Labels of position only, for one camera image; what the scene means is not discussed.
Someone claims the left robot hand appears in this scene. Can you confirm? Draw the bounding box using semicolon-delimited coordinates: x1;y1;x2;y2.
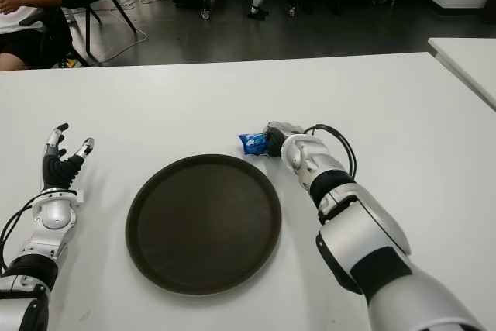
41;122;96;192

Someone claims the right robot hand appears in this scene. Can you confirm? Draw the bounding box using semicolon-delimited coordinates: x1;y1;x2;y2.
263;120;307;158

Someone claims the blue Oreo cookie pack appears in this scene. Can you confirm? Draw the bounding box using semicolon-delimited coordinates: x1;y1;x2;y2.
236;132;271;157

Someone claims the round dark brown tray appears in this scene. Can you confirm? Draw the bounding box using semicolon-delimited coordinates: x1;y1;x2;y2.
126;153;283;296

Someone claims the black office chair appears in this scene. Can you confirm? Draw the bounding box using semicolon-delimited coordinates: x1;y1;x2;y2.
18;7;91;69

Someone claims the white side table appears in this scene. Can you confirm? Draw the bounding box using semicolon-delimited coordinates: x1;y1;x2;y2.
427;37;496;112

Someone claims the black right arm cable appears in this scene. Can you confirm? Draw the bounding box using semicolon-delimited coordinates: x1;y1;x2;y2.
304;124;357;177

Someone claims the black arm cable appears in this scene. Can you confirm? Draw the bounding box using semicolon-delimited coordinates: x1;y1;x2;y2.
304;124;357;177
0;195;38;270

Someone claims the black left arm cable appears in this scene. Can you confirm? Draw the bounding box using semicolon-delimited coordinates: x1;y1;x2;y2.
0;195;38;270

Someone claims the white floor cable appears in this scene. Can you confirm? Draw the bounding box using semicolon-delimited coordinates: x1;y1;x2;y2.
92;0;174;65

